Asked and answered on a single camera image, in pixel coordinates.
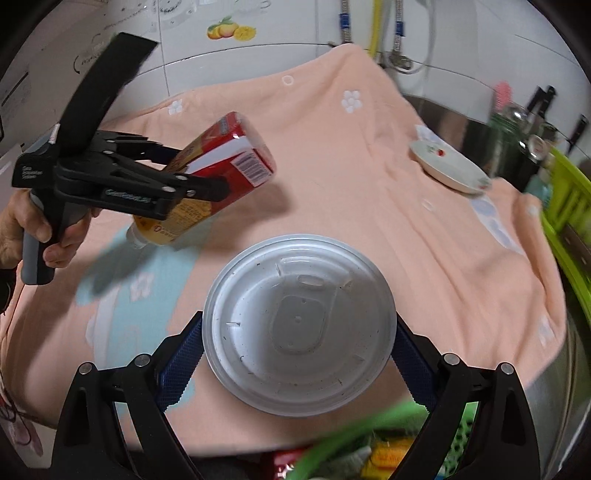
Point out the person's left forearm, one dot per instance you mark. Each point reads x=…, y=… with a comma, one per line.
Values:
x=7, y=290

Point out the green plastic basket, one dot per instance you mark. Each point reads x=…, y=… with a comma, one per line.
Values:
x=369, y=424

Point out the white flowered plate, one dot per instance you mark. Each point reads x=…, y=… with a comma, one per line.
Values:
x=450, y=166

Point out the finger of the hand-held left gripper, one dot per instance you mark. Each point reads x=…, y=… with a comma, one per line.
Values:
x=184, y=191
x=138, y=145

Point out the dark green utensil holder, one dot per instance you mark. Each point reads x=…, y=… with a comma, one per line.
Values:
x=510, y=147

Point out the stainless steel pot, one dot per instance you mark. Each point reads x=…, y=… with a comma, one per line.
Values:
x=452, y=120

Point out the round translucent plastic lid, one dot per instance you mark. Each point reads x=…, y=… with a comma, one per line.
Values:
x=300, y=323

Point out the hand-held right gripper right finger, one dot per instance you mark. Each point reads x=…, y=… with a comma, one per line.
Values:
x=413, y=364

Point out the pink brush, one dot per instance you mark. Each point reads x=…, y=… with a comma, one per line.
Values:
x=503, y=94

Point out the yellow pipe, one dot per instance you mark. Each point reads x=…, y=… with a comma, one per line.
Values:
x=375, y=25

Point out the peach flowered blanket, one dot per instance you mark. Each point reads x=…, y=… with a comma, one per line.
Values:
x=323, y=203

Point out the metal valve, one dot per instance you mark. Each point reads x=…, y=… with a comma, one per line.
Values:
x=400, y=62

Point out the person's left hand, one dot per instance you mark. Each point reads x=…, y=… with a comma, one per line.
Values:
x=27, y=221

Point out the plastic bottle with red label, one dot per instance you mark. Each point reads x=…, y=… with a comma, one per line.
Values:
x=231, y=152

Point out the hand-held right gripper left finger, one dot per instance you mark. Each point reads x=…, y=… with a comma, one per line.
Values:
x=182, y=364

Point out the lime green dish rack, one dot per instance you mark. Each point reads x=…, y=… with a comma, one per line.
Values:
x=568, y=230

